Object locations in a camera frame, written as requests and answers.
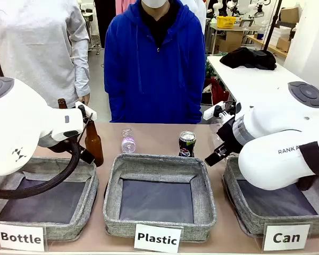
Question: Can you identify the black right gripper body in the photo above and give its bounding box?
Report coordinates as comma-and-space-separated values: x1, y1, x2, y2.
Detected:
216, 116, 245, 160

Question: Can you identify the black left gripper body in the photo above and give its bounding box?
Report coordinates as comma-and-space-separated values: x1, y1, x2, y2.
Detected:
79, 148, 97, 166

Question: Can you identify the brown glass bottle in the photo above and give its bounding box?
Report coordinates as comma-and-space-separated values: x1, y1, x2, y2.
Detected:
57, 98, 104, 167

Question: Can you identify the black soda can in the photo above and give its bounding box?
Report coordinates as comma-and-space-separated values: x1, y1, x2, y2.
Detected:
178, 131, 197, 158

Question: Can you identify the clear bottle with pink label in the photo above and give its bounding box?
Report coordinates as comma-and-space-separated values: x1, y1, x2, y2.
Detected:
121, 129, 137, 154

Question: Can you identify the grey fabric basket labelled Bottle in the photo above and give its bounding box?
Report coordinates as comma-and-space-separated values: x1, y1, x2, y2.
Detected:
0, 156, 99, 242

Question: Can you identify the grey fabric basket labelled Plastic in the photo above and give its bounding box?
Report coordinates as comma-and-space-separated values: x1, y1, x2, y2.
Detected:
103, 153, 217, 242

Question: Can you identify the grey fabric basket labelled Can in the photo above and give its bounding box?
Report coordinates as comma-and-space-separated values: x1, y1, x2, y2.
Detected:
222, 155, 319, 237

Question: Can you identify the white Can label sign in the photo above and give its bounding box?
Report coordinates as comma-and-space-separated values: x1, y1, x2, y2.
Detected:
262, 223, 312, 252

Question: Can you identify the grey sweatshirt person's left hand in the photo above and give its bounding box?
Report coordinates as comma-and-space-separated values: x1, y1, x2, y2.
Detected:
78, 92, 91, 106

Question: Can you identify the red bag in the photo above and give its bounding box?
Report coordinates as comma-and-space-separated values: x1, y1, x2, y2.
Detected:
210, 77, 231, 106

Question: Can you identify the white side table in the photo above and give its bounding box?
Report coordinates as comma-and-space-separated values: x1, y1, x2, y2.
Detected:
206, 55, 319, 107

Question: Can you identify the black cloth bundle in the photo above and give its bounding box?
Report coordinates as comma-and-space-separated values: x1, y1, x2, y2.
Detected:
219, 47, 278, 71

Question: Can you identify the person in blue hoodie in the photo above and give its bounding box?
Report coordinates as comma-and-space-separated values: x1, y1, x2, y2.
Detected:
103, 0, 206, 124

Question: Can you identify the large cardboard box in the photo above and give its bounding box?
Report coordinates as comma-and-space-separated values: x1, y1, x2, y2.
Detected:
217, 31, 246, 53

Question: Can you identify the white Plastic label sign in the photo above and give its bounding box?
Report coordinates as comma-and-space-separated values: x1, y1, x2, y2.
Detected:
133, 223, 183, 253

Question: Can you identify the white Bottle label sign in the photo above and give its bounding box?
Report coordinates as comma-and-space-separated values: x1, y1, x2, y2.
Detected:
0, 223, 46, 252

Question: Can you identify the yellow plastic crate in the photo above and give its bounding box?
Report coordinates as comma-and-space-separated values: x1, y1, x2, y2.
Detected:
216, 15, 237, 29

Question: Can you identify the person in grey sweatshirt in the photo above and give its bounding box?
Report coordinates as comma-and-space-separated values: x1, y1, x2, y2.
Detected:
0, 0, 91, 109

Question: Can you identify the black slanted pole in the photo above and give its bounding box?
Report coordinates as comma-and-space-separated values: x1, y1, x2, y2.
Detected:
263, 0, 283, 51

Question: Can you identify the small cardboard box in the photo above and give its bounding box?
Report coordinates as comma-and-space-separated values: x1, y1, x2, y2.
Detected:
280, 6, 300, 25

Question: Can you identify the white face mask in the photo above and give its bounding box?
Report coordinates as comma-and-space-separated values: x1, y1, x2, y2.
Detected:
140, 0, 167, 9

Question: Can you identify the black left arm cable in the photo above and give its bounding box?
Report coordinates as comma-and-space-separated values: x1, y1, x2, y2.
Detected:
0, 138, 82, 200

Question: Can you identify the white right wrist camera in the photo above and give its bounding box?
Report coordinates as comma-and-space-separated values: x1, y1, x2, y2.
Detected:
203, 100, 226, 120

